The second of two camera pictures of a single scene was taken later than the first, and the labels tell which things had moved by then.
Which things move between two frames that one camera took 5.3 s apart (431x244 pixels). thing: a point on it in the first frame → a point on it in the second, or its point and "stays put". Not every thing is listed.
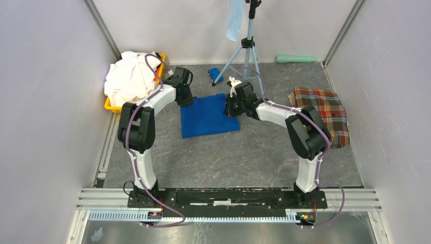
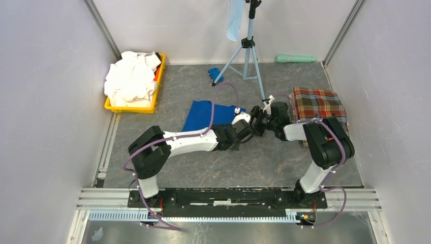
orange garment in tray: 156,78 stays put
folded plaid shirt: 329,105 stays put
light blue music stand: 247,43 stays put
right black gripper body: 235,107 → 263,121
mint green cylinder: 286,58 stays put
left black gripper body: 187,98 → 235,145
